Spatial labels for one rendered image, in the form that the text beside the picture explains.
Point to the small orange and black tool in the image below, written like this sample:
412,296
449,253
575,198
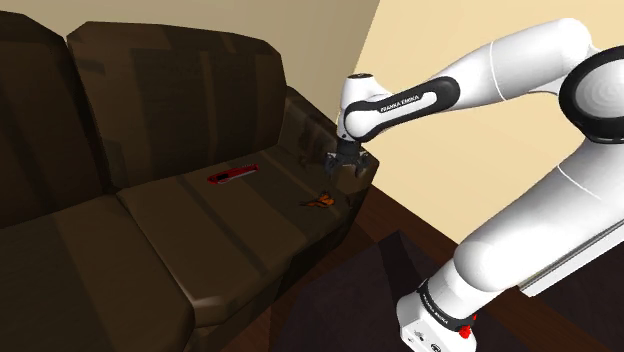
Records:
322,200

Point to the dark brown sofa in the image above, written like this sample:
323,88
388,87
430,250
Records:
161,234

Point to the red and black remote control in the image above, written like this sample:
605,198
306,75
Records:
234,174

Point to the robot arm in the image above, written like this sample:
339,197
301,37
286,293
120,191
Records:
516,244

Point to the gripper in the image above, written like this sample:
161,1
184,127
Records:
348,148

